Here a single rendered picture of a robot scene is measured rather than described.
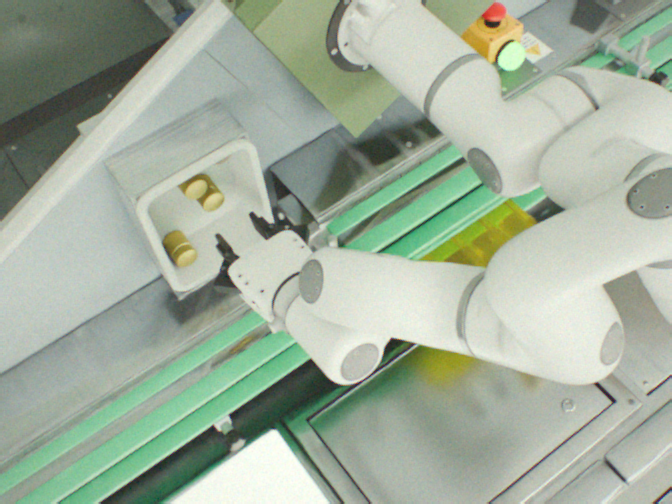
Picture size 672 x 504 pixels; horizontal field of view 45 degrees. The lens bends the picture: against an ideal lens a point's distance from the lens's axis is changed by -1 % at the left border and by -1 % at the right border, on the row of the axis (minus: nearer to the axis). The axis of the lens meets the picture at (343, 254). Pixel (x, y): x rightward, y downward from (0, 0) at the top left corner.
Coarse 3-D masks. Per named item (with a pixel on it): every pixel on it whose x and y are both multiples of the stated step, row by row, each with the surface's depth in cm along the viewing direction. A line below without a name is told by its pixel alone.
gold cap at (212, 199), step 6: (204, 174) 114; (210, 180) 114; (210, 186) 113; (216, 186) 114; (210, 192) 112; (216, 192) 112; (198, 198) 113; (204, 198) 112; (210, 198) 112; (216, 198) 113; (222, 198) 114; (204, 204) 112; (210, 204) 113; (216, 204) 114; (210, 210) 114
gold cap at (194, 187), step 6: (198, 174) 109; (186, 180) 108; (192, 180) 108; (198, 180) 108; (204, 180) 109; (180, 186) 109; (186, 186) 108; (192, 186) 108; (198, 186) 109; (204, 186) 110; (186, 192) 108; (192, 192) 109; (198, 192) 110; (204, 192) 110; (192, 198) 110
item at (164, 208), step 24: (240, 144) 104; (192, 168) 102; (216, 168) 115; (240, 168) 113; (168, 192) 113; (240, 192) 120; (264, 192) 114; (144, 216) 102; (168, 216) 116; (192, 216) 119; (216, 216) 123; (240, 216) 123; (264, 216) 118; (192, 240) 122; (216, 240) 121; (240, 240) 121; (264, 240) 122; (168, 264) 112; (192, 264) 120; (216, 264) 119; (192, 288) 119
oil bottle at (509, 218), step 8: (496, 208) 133; (504, 208) 133; (512, 208) 133; (520, 208) 133; (488, 216) 133; (496, 216) 133; (504, 216) 132; (512, 216) 132; (520, 216) 132; (528, 216) 132; (496, 224) 132; (504, 224) 132; (512, 224) 131; (520, 224) 131; (528, 224) 131; (536, 224) 131; (504, 232) 131; (512, 232) 131; (520, 232) 131
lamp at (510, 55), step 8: (512, 40) 128; (504, 48) 128; (512, 48) 127; (520, 48) 128; (496, 56) 129; (504, 56) 128; (512, 56) 127; (520, 56) 128; (504, 64) 128; (512, 64) 128
